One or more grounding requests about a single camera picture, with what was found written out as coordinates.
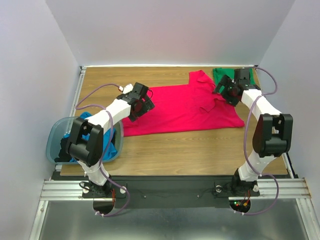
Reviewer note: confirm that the black garment in bin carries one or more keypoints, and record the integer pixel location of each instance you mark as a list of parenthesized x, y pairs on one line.
[(63, 156)]

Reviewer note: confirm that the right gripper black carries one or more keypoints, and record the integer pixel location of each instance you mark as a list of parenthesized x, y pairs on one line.
[(222, 90)]

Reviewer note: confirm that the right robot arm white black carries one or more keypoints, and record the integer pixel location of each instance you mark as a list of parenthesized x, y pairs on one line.
[(273, 132)]

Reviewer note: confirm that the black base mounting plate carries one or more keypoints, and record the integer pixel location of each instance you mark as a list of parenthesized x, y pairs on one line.
[(168, 192)]

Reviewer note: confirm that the teal plastic bin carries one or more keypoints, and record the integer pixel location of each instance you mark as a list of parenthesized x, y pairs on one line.
[(63, 126)]

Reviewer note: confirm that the aluminium frame rail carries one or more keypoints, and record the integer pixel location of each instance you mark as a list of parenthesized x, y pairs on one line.
[(60, 190)]

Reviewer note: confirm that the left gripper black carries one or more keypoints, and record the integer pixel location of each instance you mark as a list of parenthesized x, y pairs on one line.
[(147, 106)]

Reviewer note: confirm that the folded green t shirt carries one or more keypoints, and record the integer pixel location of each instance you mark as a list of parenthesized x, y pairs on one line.
[(219, 72)]

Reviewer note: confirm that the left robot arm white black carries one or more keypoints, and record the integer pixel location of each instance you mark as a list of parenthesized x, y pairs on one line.
[(85, 142)]

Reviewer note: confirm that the blue t shirt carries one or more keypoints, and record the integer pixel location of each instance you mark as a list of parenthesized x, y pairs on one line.
[(111, 149)]

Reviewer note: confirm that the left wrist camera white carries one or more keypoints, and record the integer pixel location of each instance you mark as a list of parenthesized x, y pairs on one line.
[(126, 89)]

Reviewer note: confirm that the red t shirt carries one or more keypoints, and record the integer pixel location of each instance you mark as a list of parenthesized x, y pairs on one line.
[(184, 108)]

